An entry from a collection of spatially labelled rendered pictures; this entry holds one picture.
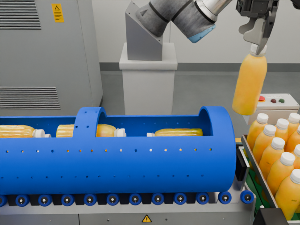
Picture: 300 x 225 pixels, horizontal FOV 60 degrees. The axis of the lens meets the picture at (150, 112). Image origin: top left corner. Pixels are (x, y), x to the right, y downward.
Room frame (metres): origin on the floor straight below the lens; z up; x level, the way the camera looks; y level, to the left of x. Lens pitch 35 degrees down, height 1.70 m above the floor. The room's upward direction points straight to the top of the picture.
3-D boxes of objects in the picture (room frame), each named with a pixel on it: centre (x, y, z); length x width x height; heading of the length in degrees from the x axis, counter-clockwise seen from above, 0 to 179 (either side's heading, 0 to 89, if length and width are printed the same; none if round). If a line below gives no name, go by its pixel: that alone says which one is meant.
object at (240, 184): (0.65, -0.32, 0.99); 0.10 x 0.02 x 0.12; 1
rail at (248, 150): (0.65, -0.40, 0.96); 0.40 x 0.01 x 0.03; 1
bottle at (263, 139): (0.74, -0.44, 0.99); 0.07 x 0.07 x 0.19
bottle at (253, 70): (0.66, -0.29, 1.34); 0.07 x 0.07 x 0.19
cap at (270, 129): (0.74, -0.44, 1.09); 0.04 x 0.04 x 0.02
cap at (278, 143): (0.67, -0.44, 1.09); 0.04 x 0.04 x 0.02
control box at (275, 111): (0.94, -0.52, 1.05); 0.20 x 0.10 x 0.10; 91
